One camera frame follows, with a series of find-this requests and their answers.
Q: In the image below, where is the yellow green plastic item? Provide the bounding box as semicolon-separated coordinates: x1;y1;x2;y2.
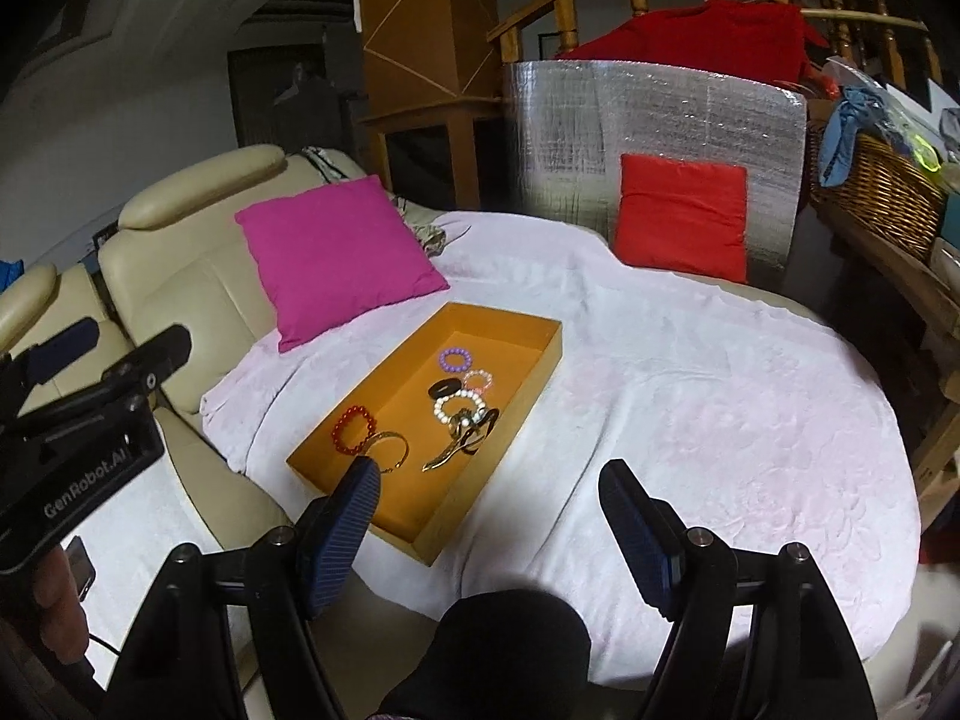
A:
891;118;947;175

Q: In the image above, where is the red bead bracelet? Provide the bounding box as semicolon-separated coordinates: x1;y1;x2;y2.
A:
332;406;376;456

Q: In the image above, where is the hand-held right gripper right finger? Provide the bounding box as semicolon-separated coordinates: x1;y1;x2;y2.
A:
598;459;878;720

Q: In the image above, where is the white seat cloth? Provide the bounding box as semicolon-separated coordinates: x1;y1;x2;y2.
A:
75;457;250;661

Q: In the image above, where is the white bead bracelet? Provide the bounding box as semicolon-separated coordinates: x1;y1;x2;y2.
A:
433;392;485;427

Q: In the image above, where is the white blanket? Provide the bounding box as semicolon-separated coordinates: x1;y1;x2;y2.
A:
201;210;922;683

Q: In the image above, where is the red cushion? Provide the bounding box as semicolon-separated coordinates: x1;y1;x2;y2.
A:
611;154;751;284

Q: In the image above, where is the gold bangle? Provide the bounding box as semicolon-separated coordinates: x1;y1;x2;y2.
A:
360;431;411;475

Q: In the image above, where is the orange cardboard box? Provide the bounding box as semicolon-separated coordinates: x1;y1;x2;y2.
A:
286;301;563;566

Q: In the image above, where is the pink cushion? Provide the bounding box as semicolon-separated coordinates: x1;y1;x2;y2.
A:
235;175;451;355

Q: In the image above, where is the wooden pillar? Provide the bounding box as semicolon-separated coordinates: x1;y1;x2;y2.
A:
352;0;512;212

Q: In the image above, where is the blue cloth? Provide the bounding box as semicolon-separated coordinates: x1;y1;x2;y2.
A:
817;86;891;188

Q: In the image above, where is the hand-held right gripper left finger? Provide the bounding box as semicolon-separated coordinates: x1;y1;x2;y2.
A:
105;456;383;720

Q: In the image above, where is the black phone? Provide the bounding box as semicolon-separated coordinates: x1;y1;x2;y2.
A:
64;536;99;601

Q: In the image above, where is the beige leather sofa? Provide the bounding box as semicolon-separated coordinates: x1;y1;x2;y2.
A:
0;144;886;720

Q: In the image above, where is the metal hair clip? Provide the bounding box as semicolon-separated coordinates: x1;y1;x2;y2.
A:
421;409;496;474

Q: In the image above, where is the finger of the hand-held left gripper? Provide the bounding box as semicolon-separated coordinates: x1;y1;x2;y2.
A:
15;324;193;436
0;317;101;398

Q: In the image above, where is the person's left hand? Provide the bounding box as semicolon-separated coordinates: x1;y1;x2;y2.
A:
31;540;98;666

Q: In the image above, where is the silver foil insulation panel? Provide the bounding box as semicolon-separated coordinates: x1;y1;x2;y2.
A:
501;58;807;286

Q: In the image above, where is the red cloth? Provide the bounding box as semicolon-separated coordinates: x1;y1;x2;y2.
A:
555;0;831;87

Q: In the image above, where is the wooden stair railing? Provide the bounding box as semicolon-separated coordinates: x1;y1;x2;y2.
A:
487;0;946;91

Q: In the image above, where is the dark framed picture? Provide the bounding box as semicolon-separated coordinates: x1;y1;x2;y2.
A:
227;41;362;152

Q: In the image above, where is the wicker basket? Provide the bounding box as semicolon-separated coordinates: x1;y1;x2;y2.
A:
808;131;947;265

